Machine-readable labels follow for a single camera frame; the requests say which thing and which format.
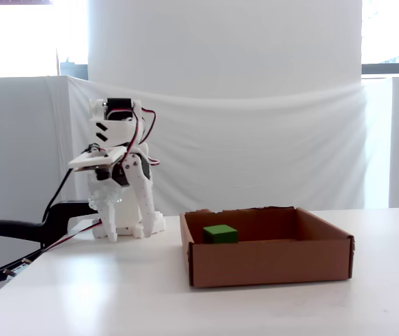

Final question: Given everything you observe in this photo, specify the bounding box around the black curved clamp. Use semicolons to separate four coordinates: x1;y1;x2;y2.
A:
0;198;94;246

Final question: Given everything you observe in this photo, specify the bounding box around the green cube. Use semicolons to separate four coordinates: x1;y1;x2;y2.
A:
202;224;239;245

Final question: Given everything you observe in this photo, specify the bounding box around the brown cardboard box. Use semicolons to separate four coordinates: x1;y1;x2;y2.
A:
179;205;356;290

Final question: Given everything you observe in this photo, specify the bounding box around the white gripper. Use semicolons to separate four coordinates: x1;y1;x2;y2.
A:
87;153;156;244

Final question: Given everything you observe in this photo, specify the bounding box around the black camera cable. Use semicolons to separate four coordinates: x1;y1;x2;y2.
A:
41;167;78;228

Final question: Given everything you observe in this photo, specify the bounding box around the bright glass window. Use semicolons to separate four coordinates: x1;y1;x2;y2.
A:
0;0;89;78
361;0;399;76

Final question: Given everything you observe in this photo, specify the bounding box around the red black servo cable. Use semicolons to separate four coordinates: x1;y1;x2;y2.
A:
139;108;161;168
124;111;144;162

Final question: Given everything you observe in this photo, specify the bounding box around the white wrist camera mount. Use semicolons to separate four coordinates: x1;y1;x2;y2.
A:
67;146;130;173

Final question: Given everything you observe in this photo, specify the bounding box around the white fabric backdrop sheet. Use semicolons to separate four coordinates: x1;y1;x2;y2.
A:
66;76;368;211

